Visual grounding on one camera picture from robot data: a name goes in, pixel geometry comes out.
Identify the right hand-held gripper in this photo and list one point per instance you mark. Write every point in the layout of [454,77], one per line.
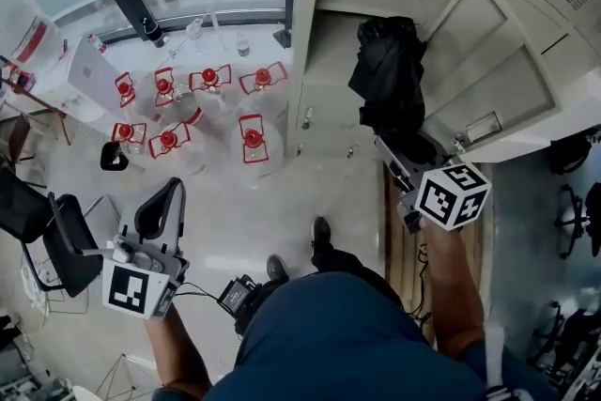
[453,197]

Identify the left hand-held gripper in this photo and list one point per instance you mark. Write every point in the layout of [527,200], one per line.
[141,270]

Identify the grey metal locker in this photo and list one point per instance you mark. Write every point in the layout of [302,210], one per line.
[488,75]

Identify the person's right forearm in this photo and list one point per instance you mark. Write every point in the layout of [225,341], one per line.
[455,286]

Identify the person's left forearm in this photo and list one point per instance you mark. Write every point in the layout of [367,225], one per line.
[178,357]

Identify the group of red-capped water jugs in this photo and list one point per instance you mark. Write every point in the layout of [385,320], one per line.
[202,112]

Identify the black mesh office chair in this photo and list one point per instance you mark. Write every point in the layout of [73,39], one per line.
[56,239]

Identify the black battery pack box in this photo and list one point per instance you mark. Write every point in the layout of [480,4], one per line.
[238,295]

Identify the black chair base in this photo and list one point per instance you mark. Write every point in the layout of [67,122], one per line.
[570,343]
[575,220]

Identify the person's black trousers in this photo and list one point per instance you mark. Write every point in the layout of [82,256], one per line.
[347,263]

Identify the black bag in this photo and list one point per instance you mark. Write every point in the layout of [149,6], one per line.
[573,150]

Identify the person's left shoe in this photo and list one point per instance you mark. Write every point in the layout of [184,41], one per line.
[277,268]

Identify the person's shoe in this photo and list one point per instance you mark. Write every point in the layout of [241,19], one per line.
[277,268]
[321,235]

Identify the person's right shoe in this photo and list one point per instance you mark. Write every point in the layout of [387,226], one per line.
[321,235]

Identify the white flat box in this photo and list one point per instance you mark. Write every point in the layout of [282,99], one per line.
[91,75]

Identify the wooden stand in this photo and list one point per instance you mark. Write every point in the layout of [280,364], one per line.
[35,101]

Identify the clear bottle with white cap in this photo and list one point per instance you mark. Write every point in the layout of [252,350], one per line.
[194,35]

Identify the black bottle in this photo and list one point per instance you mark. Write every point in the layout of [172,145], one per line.
[153,32]

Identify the small clear water bottle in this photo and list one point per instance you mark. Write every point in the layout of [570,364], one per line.
[242,44]

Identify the person's blue shirt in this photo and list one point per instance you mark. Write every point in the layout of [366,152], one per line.
[338,343]

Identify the small black block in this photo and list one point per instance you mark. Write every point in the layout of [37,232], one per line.
[282,38]

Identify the clear container with red label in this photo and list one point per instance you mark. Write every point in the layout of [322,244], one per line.
[35,35]

